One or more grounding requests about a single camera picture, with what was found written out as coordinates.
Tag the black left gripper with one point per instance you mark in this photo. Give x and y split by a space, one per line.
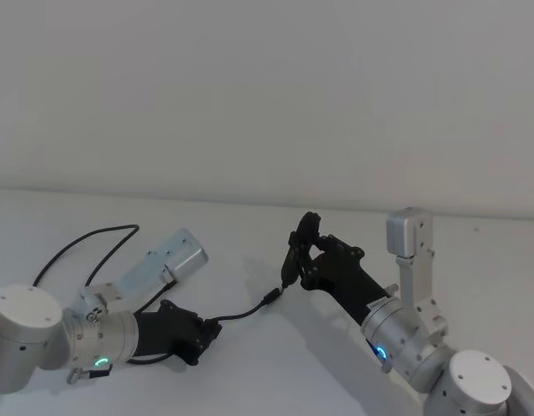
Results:
167 331

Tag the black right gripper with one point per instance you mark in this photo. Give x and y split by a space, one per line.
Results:
345 281

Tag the white table cloth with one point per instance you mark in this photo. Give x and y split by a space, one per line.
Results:
258 381

